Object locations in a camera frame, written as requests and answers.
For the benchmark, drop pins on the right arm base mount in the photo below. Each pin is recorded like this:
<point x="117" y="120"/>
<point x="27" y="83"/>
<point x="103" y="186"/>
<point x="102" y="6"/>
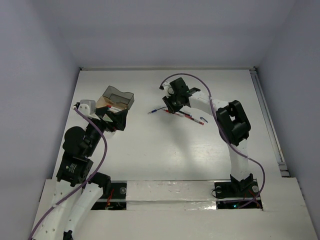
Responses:
<point x="237" y="194"/>

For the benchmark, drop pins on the blue ballpoint pen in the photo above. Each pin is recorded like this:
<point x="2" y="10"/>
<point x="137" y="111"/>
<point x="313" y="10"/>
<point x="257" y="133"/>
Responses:
<point x="155" y="110"/>

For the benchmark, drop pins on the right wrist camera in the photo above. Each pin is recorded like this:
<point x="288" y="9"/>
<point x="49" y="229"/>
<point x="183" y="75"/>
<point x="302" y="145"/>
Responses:
<point x="167" y="88"/>

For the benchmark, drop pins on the blue gel pen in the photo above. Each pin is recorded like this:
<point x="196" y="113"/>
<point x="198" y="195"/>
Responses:
<point x="186" y="114"/>

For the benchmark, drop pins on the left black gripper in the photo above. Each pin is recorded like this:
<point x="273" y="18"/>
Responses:
<point x="119" y="118"/>

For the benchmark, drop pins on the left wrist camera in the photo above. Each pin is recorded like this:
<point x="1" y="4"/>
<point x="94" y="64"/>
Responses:
<point x="87" y="108"/>

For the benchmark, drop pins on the long red pen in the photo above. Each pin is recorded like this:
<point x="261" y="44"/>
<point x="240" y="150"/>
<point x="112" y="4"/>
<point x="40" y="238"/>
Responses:
<point x="194" y="120"/>

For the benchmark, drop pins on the red gel pen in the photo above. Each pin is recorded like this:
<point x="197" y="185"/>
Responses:
<point x="176" y="114"/>

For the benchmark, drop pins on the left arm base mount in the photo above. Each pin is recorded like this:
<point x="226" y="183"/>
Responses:
<point x="115" y="200"/>

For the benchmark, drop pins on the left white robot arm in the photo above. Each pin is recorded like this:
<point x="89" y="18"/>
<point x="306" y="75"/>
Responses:
<point x="79" y="184"/>

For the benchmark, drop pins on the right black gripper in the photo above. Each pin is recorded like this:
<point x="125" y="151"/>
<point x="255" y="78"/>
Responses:
<point x="171" y="107"/>

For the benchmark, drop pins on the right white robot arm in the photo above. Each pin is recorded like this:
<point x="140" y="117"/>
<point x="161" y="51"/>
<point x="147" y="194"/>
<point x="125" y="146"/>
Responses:
<point x="233" y="126"/>

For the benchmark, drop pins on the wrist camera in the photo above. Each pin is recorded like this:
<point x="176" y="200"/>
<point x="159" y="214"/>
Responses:
<point x="87" y="108"/>
<point x="167" y="88"/>

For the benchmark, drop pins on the aluminium side rail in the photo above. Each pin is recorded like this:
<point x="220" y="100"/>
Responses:
<point x="284" y="171"/>

